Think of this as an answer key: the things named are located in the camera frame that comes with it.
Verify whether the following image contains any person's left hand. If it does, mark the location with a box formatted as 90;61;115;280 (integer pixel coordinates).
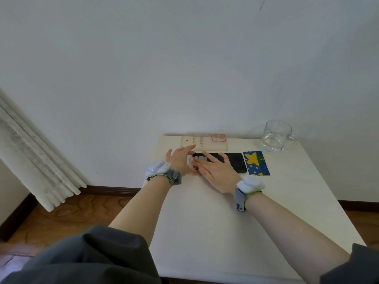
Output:
165;144;202;177

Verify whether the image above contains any person's right hand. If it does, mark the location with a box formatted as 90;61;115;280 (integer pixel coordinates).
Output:
191;150;243;195

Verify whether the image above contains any black smartphone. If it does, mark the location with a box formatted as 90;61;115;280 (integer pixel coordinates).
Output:
191;153;248;174

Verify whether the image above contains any person's right forearm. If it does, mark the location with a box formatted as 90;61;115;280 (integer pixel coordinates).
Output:
245;192;351;284

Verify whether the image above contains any person's left forearm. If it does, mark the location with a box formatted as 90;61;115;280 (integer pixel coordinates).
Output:
109;176;172;247

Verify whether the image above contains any clear phone case red print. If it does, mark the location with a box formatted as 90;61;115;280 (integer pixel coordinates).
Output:
181;134;229;152

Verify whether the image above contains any blue card yellow star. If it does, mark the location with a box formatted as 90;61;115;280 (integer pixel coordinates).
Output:
242;151;271;176

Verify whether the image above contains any glass mug with water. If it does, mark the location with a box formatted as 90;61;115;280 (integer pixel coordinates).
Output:
260;120;298;154

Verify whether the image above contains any dark grey shirt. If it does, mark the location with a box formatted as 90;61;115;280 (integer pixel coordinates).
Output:
0;224;379;284

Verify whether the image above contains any white curtain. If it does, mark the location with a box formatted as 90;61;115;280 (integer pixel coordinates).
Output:
0;88;87;213

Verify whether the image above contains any white tracker grey wrist strap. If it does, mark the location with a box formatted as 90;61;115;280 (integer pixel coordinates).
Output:
235;176;266;213
144;160;182;186

